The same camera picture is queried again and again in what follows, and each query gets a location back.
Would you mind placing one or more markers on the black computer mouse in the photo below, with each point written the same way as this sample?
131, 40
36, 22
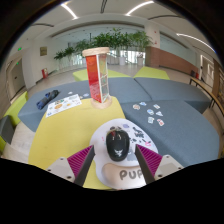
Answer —
117, 146

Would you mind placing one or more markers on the grey modular upholstered bench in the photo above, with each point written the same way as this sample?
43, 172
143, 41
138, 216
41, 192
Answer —
180, 133

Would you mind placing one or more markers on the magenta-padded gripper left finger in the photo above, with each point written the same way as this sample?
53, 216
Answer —
80, 160

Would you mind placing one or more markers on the gold wall plaque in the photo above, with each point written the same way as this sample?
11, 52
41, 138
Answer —
43, 51

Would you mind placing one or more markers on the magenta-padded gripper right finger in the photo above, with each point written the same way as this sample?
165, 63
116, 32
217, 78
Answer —
150, 160

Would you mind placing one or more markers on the group of potted green plants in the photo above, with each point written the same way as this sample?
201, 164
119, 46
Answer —
110, 40

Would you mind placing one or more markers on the red fire extinguisher box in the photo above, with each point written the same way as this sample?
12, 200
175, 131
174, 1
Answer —
44, 73

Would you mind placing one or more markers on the lime green sofa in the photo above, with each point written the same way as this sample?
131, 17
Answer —
16, 106

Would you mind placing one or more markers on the dark blue folded umbrella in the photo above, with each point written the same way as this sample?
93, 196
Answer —
47, 99

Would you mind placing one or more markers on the white round printed mouse pad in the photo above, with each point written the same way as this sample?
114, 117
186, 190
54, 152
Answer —
100, 143

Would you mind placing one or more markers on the curved ceiling light strips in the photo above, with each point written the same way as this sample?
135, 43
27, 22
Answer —
68, 10

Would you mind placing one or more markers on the scattered small stickers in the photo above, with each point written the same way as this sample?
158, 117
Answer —
150, 112

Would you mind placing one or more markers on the wooden railing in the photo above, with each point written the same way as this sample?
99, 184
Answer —
206, 90

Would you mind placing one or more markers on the printed sticker sheet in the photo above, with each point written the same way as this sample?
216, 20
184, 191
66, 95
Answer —
63, 105

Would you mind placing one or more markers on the grey upholstered seat block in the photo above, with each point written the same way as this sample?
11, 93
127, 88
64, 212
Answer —
6, 128

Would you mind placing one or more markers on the lime green upholstered bench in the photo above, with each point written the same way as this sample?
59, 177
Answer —
83, 75

